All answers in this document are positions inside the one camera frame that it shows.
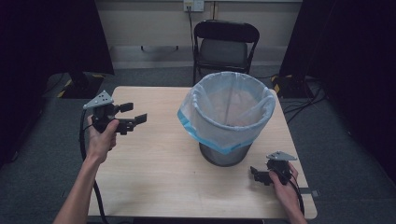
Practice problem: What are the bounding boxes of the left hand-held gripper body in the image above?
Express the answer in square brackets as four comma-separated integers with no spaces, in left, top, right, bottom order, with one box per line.
[82,90,121,134]

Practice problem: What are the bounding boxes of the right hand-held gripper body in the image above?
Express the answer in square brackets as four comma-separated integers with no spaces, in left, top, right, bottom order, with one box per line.
[265,150,299,187]

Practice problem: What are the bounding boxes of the grey mesh trash bin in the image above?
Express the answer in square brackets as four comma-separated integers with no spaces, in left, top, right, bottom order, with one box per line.
[198,142,252,168]

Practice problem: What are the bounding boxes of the trash bin with blue liner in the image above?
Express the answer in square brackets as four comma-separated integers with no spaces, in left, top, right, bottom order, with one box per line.
[177,71,277,156]

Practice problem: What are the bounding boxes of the person's left hand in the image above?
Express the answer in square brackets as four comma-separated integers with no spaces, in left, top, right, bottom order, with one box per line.
[85,114,120,165]

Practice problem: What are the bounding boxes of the person's right hand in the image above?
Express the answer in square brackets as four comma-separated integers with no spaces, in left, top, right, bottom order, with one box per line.
[267,162,300,217]

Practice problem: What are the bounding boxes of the black stand base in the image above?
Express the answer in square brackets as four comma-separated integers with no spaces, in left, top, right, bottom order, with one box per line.
[270,74,308,100]
[56,69,106,100]

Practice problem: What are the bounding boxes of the grey tape strip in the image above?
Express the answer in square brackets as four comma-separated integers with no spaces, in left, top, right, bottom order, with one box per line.
[299,188,320,199]

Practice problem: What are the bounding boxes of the dark curtain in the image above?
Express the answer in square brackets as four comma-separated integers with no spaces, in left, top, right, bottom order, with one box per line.
[0,0,115,167]
[278,0,396,185]

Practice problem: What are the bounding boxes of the black folding chair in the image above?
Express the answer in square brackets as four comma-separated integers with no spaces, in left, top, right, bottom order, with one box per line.
[192,19,261,87]

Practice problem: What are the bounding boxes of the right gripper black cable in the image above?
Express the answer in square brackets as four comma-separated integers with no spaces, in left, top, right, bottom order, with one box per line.
[278,167,305,217]

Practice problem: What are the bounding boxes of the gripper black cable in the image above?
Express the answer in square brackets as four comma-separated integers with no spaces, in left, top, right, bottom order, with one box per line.
[78,107,110,224]
[278,167,305,217]

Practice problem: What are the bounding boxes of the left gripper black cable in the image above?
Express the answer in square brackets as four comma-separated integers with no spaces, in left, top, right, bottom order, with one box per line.
[78,107,110,224]

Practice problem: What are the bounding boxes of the dark wall handle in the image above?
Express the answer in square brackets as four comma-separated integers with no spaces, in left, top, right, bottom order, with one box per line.
[140,45,180,52]

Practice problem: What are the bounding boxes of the black floor cables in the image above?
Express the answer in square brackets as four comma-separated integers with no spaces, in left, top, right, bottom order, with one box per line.
[281,78,329,124]

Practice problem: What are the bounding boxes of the black outlet cable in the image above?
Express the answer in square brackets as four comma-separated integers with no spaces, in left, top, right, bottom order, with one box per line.
[185,6,196,52]

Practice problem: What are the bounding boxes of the white wall outlet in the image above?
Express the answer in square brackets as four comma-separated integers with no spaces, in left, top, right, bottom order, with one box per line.
[183,0,205,13]

